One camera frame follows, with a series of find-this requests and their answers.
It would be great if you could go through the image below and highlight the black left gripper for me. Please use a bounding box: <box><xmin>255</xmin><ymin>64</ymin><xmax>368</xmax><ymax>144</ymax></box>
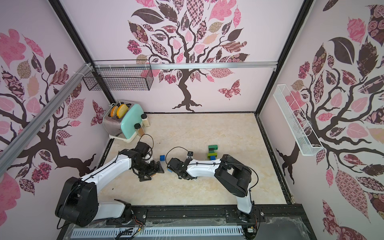
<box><xmin>132</xmin><ymin>159</ymin><xmax>164</xmax><ymax>182</ymax></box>

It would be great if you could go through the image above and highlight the small dark green lego brick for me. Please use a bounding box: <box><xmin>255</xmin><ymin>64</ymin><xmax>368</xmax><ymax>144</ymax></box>
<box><xmin>209</xmin><ymin>145</ymin><xmax>218</xmax><ymax>151</ymax></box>

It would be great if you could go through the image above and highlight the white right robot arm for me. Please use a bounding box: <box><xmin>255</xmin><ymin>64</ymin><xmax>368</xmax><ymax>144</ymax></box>
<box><xmin>167</xmin><ymin>154</ymin><xmax>253</xmax><ymax>215</ymax></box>

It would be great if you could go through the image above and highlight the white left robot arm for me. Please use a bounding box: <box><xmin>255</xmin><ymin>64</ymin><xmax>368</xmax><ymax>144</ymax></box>
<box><xmin>55</xmin><ymin>142</ymin><xmax>164</xmax><ymax>227</ymax></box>

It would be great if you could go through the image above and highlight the brown spice jar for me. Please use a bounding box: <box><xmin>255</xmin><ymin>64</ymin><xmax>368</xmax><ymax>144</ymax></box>
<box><xmin>134</xmin><ymin>123</ymin><xmax>145</xmax><ymax>137</ymax></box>

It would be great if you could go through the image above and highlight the pale spice jar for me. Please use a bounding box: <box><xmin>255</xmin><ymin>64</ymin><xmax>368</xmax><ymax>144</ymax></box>
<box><xmin>141</xmin><ymin>114</ymin><xmax>150</xmax><ymax>127</ymax></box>

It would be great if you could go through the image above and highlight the mint green toaster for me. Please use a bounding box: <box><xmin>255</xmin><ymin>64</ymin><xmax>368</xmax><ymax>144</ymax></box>
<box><xmin>102</xmin><ymin>100</ymin><xmax>144</xmax><ymax>143</ymax></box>

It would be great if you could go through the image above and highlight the white cable duct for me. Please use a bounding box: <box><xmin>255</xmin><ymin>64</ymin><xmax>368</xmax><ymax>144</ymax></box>
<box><xmin>70</xmin><ymin>226</ymin><xmax>244</xmax><ymax>240</ymax></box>

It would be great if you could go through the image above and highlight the black wire basket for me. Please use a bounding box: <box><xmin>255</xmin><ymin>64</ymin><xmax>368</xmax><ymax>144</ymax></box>
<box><xmin>83</xmin><ymin>59</ymin><xmax>154</xmax><ymax>91</ymax></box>

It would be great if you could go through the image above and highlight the white wire shelf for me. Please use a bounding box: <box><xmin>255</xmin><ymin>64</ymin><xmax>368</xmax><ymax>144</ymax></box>
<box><xmin>273</xmin><ymin>84</ymin><xmax>324</xmax><ymax>156</ymax></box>

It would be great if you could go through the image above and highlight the aluminium rail left wall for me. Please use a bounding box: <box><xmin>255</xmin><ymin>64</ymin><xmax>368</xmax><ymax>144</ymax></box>
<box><xmin>1</xmin><ymin>63</ymin><xmax>91</xmax><ymax>175</ymax></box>

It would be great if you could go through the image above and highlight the aluminium rail wall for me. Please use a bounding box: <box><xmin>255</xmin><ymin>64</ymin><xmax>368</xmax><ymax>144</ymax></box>
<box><xmin>1</xmin><ymin>63</ymin><xmax>91</xmax><ymax>175</ymax></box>
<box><xmin>95</xmin><ymin>62</ymin><xmax>278</xmax><ymax>70</ymax></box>

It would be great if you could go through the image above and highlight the aluminium rail back wall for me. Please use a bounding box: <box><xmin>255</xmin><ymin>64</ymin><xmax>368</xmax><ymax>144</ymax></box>
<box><xmin>95</xmin><ymin>62</ymin><xmax>278</xmax><ymax>70</ymax></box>

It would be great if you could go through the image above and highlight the black corner frame post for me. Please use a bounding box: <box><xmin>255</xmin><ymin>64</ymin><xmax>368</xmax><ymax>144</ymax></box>
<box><xmin>255</xmin><ymin>0</ymin><xmax>314</xmax><ymax>117</ymax></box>

